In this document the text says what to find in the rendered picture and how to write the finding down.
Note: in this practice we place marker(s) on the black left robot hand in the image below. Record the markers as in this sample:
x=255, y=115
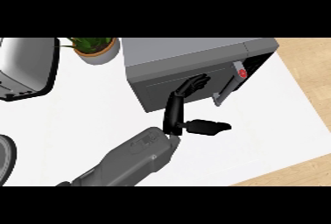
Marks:
x=175, y=116

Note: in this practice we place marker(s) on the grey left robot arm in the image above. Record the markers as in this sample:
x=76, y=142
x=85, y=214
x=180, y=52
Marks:
x=129, y=160

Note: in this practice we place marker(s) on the dark grey microwave door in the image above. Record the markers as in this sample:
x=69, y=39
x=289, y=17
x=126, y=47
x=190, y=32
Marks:
x=156, y=93

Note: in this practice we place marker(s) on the grey microwave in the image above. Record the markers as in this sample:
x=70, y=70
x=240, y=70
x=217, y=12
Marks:
x=181, y=51

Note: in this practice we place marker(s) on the potted green plant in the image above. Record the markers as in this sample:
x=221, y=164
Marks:
x=98, y=54

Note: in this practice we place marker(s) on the dark round rimmed object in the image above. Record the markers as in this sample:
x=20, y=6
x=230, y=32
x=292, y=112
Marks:
x=8, y=157

